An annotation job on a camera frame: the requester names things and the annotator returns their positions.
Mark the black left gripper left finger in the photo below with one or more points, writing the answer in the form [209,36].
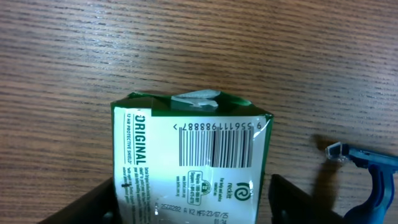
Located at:
[98,206]

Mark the green white soap pack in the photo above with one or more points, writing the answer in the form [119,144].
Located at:
[197,157]

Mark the blue disposable razor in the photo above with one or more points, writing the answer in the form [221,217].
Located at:
[382,168]

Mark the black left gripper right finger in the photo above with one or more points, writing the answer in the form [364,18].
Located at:
[291,205]

